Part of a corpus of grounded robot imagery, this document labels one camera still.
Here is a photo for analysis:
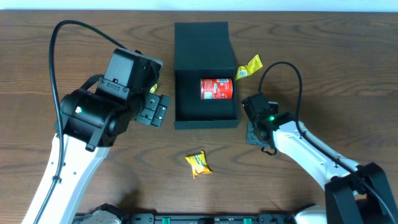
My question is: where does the red soda can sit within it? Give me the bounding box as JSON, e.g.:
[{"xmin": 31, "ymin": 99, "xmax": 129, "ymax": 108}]
[{"xmin": 200, "ymin": 78, "xmax": 233, "ymax": 100}]

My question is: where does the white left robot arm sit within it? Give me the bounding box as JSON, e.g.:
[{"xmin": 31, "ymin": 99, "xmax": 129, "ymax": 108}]
[{"xmin": 23, "ymin": 88, "xmax": 170, "ymax": 223}]

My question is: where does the yellow biscuit packet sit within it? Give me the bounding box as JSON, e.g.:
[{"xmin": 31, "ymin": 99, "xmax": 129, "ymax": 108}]
[{"xmin": 185, "ymin": 151, "xmax": 213, "ymax": 179}]

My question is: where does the green yellow snack packet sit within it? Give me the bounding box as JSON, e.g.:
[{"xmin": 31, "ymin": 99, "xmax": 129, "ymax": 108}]
[{"xmin": 150, "ymin": 83, "xmax": 159, "ymax": 94}]

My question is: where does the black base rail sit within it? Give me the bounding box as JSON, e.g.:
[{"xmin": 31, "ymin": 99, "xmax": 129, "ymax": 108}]
[{"xmin": 121, "ymin": 213, "xmax": 296, "ymax": 224}]

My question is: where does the black open box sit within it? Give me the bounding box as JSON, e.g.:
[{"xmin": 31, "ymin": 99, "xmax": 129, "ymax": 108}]
[{"xmin": 174, "ymin": 22, "xmax": 239, "ymax": 129}]

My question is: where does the small yellow packet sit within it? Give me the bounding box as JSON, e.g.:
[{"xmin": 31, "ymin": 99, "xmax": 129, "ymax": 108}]
[{"xmin": 236, "ymin": 54, "xmax": 263, "ymax": 80}]

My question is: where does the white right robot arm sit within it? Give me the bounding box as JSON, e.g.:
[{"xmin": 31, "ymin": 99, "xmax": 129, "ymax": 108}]
[{"xmin": 246, "ymin": 109, "xmax": 397, "ymax": 223}]

